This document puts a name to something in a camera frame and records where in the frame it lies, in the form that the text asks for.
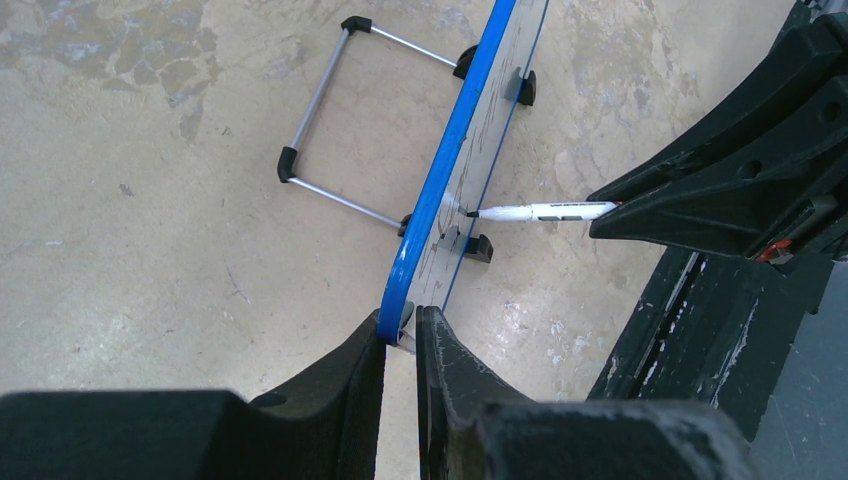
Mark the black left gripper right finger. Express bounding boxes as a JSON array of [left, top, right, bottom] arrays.
[[414, 306, 756, 479]]

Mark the white marker pen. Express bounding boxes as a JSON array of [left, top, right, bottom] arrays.
[[466, 201, 619, 222]]

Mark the whiteboard stand foot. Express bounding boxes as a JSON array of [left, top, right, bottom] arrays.
[[517, 70, 537, 107], [463, 234, 494, 264]]

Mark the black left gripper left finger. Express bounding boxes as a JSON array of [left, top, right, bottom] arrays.
[[1, 317, 386, 479]]

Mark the blue framed whiteboard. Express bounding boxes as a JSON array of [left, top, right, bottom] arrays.
[[377, 1, 548, 344]]

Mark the metal wire whiteboard stand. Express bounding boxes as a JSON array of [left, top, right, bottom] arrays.
[[276, 15, 478, 236]]

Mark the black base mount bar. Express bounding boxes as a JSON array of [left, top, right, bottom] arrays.
[[587, 248, 835, 441]]

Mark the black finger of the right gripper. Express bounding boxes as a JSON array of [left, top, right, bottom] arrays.
[[589, 76, 847, 259], [587, 13, 847, 201]]

